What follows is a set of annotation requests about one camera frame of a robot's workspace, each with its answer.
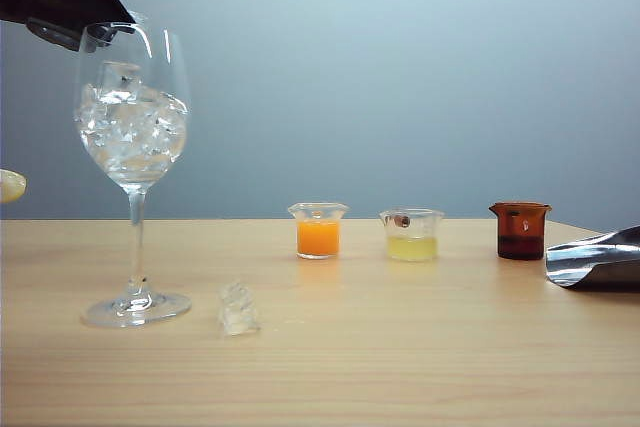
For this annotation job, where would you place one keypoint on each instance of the smoky grey measuring cup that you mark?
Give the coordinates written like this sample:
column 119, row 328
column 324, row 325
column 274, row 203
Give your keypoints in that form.
column 55, row 34

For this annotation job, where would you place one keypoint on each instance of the measuring cup with orange juice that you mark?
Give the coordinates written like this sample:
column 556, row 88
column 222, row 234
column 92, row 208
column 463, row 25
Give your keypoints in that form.
column 318, row 239

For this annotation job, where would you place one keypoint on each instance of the measuring cup with yellow juice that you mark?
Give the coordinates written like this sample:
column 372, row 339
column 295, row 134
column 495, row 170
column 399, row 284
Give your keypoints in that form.
column 412, row 247

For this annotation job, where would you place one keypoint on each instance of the amber brown measuring cup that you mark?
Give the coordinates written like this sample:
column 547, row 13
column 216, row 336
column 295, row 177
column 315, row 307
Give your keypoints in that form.
column 520, row 242

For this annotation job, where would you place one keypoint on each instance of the large clear ice cube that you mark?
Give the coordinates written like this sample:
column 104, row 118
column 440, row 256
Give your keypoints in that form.
column 119, row 78

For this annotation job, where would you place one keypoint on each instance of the small clear ice cube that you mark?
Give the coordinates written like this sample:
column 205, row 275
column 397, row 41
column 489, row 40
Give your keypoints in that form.
column 175, row 108

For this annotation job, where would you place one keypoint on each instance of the yellow lemon slice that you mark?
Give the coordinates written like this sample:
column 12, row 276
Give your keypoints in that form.
column 10, row 184

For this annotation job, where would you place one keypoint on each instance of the clear stemmed wine glass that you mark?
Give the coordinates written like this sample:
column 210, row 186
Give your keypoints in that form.
column 136, row 252

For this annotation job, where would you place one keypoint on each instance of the melting clear ice chunk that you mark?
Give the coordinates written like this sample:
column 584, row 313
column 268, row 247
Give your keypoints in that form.
column 236, row 312

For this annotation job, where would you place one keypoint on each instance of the shiny metal ice scoop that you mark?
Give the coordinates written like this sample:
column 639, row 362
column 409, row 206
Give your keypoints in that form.
column 595, row 264

